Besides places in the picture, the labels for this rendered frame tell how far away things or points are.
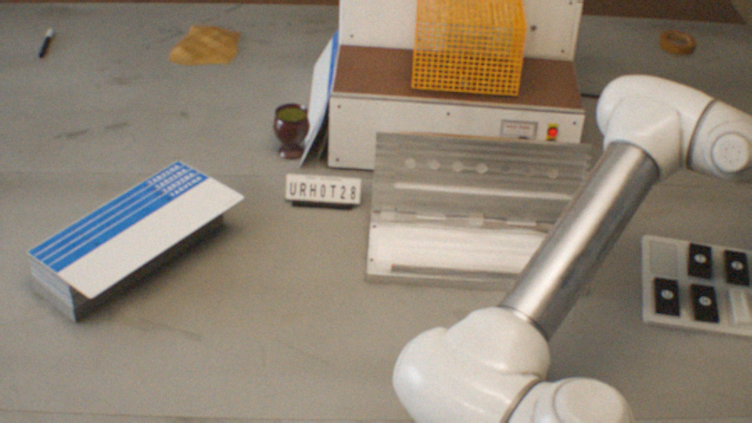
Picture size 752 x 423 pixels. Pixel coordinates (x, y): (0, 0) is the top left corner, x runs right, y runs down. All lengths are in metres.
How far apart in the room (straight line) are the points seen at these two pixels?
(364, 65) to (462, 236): 0.47
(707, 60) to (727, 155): 1.29
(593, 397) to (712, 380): 0.57
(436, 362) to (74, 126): 1.29
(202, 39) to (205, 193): 0.83
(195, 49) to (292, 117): 0.56
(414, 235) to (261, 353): 0.44
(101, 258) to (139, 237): 0.09
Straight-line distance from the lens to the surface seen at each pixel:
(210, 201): 2.06
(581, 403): 1.43
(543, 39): 2.41
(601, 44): 2.96
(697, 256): 2.21
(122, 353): 1.92
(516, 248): 2.12
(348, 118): 2.24
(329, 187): 2.20
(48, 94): 2.67
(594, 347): 1.97
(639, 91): 1.81
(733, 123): 1.75
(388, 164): 2.10
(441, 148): 2.10
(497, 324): 1.54
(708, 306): 2.10
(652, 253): 2.20
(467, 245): 2.11
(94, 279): 1.91
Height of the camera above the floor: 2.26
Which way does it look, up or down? 38 degrees down
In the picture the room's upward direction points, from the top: 3 degrees clockwise
